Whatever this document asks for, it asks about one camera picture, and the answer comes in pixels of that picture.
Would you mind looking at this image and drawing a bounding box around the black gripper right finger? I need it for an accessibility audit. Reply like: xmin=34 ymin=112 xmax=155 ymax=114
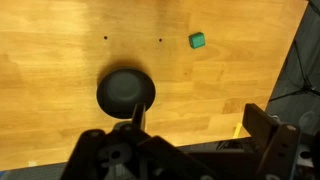
xmin=242 ymin=103 xmax=302 ymax=180

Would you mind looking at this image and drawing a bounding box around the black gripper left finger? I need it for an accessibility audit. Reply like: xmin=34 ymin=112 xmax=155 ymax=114
xmin=130 ymin=102 xmax=148 ymax=132

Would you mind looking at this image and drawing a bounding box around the green block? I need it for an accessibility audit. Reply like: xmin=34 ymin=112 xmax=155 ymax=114
xmin=188 ymin=31 xmax=207 ymax=50

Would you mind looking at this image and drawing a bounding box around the black bowl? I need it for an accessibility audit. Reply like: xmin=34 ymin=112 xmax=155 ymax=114
xmin=96 ymin=67 xmax=157 ymax=120

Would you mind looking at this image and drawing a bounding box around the yellow tape piece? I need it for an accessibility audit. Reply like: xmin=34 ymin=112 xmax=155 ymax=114
xmin=232 ymin=122 xmax=243 ymax=139

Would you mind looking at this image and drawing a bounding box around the black tripod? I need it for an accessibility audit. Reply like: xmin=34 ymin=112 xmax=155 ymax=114
xmin=268 ymin=0 xmax=320 ymax=103

